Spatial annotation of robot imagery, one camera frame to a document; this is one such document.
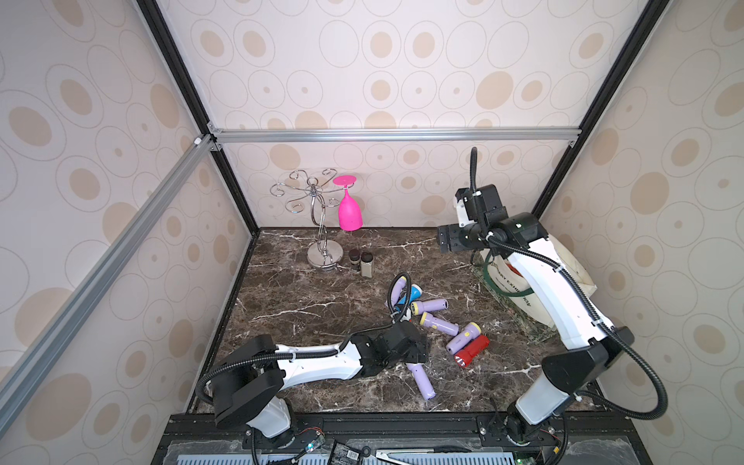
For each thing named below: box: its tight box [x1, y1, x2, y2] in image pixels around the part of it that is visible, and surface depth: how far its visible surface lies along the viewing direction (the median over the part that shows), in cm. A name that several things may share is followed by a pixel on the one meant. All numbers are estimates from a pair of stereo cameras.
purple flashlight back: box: [391, 275, 407, 308], surface depth 100 cm
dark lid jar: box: [348, 248, 362, 273], surface depth 102 cm
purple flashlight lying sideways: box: [410, 298, 449, 315], surface depth 96 cm
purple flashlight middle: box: [419, 310, 461, 337], surface depth 92 cm
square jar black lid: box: [360, 251, 373, 279], surface depth 102 cm
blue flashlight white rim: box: [408, 283, 424, 305], surface depth 99 cm
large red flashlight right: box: [454, 335, 492, 369], surface depth 87 cm
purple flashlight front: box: [405, 363, 437, 401], surface depth 81 cm
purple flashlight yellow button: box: [445, 321, 482, 355], surface depth 89 cm
